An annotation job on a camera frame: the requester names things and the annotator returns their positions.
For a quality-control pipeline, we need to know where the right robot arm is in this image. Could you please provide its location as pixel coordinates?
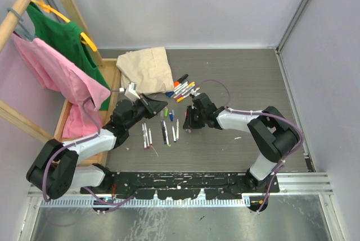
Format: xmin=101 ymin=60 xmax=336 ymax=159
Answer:
xmin=183 ymin=93 xmax=304 ymax=193

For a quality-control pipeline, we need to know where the dark blue cap marker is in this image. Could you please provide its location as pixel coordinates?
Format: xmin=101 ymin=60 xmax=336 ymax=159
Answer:
xmin=174 ymin=85 xmax=190 ymax=97

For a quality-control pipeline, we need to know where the teal cap white marker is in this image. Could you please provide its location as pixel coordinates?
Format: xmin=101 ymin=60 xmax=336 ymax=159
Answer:
xmin=174 ymin=81 xmax=188 ymax=93

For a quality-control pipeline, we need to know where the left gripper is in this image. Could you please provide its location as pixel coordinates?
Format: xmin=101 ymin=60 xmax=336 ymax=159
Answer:
xmin=125 ymin=93 xmax=167 ymax=130

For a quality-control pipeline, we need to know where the yellow end rainbow pen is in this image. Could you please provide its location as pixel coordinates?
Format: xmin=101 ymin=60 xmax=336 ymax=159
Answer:
xmin=175 ymin=85 xmax=199 ymax=100

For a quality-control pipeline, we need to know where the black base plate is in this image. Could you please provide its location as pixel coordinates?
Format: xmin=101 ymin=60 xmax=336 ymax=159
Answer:
xmin=88 ymin=172 xmax=272 ymax=200

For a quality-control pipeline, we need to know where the green shirt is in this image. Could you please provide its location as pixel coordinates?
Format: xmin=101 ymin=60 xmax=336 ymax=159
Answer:
xmin=25 ymin=1 xmax=113 ymax=111

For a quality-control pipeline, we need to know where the red cap white pen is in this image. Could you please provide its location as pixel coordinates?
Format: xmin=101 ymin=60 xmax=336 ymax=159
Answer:
xmin=148 ymin=129 xmax=153 ymax=146

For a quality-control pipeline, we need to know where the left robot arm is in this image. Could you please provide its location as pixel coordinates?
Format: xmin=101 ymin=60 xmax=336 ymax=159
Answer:
xmin=26 ymin=94 xmax=168 ymax=202

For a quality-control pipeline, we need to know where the green cap rainbow pen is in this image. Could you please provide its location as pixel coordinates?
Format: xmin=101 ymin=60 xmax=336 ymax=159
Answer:
xmin=163 ymin=120 xmax=170 ymax=147

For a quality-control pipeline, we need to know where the grey end white marker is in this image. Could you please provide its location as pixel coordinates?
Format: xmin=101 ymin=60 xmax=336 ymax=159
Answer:
xmin=175 ymin=119 xmax=179 ymax=141

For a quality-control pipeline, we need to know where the grey hanger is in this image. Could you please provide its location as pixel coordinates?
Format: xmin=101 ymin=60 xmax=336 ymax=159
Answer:
xmin=7 ymin=8 xmax=35 ymax=41

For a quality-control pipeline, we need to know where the dark purple clear pen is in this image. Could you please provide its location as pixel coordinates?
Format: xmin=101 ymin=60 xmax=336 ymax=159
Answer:
xmin=160 ymin=120 xmax=167 ymax=144

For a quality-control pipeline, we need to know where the orange black highlighter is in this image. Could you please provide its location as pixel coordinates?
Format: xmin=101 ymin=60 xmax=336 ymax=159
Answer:
xmin=174 ymin=74 xmax=188 ymax=88

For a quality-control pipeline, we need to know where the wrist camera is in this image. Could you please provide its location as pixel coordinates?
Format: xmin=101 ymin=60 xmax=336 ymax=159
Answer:
xmin=190 ymin=87 xmax=200 ymax=98
xmin=119 ymin=82 xmax=140 ymax=102

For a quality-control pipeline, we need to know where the beige folded cloth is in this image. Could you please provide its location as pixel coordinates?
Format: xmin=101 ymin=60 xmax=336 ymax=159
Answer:
xmin=116 ymin=47 xmax=174 ymax=95

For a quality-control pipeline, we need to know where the blue end white marker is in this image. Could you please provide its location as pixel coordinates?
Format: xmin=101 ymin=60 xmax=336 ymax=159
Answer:
xmin=172 ymin=126 xmax=177 ymax=143

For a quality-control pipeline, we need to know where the grey cable duct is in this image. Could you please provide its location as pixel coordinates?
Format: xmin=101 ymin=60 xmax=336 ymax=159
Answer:
xmin=40 ymin=196 xmax=250 ymax=208

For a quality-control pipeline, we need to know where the pink shirt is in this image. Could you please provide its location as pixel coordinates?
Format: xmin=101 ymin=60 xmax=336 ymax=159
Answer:
xmin=11 ymin=32 xmax=110 ymax=139

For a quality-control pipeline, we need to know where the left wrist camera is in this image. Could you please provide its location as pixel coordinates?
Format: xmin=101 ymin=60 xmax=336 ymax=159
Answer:
xmin=119 ymin=82 xmax=140 ymax=102

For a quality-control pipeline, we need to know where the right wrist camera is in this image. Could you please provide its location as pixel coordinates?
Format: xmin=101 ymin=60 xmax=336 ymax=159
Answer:
xmin=190 ymin=87 xmax=200 ymax=98

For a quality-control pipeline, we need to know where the grey cap white marker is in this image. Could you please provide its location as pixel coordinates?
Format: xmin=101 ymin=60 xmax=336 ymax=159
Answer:
xmin=174 ymin=85 xmax=195 ymax=98

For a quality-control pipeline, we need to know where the wooden clothes rack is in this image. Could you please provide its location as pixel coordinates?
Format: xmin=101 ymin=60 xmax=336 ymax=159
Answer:
xmin=0 ymin=0 xmax=122 ymax=169

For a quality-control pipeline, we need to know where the yellow hanger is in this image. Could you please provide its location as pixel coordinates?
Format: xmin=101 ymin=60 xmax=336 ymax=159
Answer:
xmin=31 ymin=0 xmax=97 ymax=52

